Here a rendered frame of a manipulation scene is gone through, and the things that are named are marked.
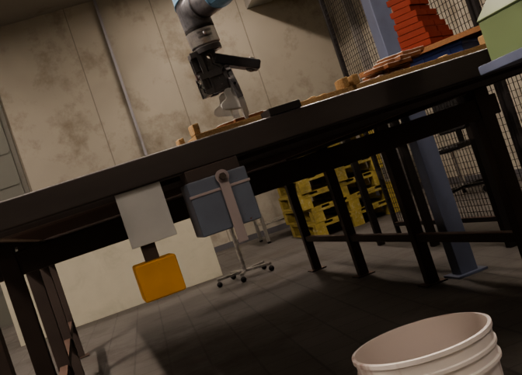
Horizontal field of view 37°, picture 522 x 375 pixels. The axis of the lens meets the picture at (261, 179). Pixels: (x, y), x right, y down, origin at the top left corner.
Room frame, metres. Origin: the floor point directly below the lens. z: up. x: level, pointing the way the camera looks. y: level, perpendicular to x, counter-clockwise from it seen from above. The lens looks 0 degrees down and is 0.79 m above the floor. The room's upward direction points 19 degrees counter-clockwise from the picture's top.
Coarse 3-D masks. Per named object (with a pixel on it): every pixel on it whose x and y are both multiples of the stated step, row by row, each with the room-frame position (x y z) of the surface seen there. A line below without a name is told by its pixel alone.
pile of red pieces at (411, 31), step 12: (396, 0) 2.93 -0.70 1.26; (408, 0) 2.90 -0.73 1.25; (420, 0) 2.97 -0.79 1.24; (396, 12) 2.94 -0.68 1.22; (408, 12) 2.91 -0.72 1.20; (420, 12) 2.92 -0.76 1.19; (432, 12) 3.00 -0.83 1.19; (408, 24) 2.92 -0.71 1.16; (420, 24) 2.89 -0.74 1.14; (432, 24) 2.95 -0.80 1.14; (444, 24) 3.05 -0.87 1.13; (408, 36) 2.92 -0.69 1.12; (420, 36) 2.89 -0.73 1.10; (432, 36) 2.89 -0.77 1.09; (444, 36) 2.98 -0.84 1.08; (408, 48) 2.93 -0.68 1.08
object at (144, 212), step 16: (128, 192) 1.65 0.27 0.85; (144, 192) 1.66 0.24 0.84; (160, 192) 1.67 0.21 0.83; (128, 208) 1.65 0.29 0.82; (144, 208) 1.66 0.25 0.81; (160, 208) 1.67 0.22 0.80; (128, 224) 1.65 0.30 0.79; (144, 224) 1.66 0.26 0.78; (160, 224) 1.66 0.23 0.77; (144, 240) 1.65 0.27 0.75
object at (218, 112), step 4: (220, 96) 1.96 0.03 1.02; (224, 96) 1.96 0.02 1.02; (220, 100) 1.96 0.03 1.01; (220, 104) 1.97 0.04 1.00; (216, 108) 1.97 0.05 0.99; (220, 108) 1.97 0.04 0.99; (216, 112) 1.97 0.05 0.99; (220, 112) 1.97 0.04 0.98; (224, 112) 1.98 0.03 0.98; (228, 112) 1.98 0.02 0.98; (232, 112) 1.97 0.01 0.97; (236, 112) 1.98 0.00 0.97; (220, 116) 1.98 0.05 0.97; (232, 116) 1.99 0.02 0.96; (236, 116) 1.98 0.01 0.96
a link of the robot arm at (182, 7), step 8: (176, 0) 1.90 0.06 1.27; (184, 0) 1.89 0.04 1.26; (176, 8) 1.91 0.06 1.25; (184, 8) 1.88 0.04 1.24; (184, 16) 1.90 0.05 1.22; (192, 16) 1.88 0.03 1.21; (184, 24) 1.90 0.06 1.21; (192, 24) 1.89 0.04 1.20; (200, 24) 1.89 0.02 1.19; (208, 24) 1.90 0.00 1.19; (184, 32) 1.92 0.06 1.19
